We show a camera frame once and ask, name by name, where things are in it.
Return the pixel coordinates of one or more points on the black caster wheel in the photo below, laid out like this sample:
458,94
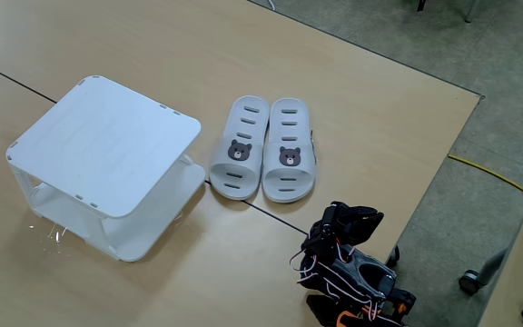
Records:
470,282
393,256

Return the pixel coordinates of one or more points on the metal chair leg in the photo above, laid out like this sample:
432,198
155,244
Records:
471,10

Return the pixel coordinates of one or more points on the grey chair leg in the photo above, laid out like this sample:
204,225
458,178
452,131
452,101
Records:
493,268

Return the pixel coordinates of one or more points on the white plastic shelf box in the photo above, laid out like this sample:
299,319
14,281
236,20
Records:
107,145

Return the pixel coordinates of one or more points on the white bear slipper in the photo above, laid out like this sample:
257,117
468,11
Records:
236,165
289,175

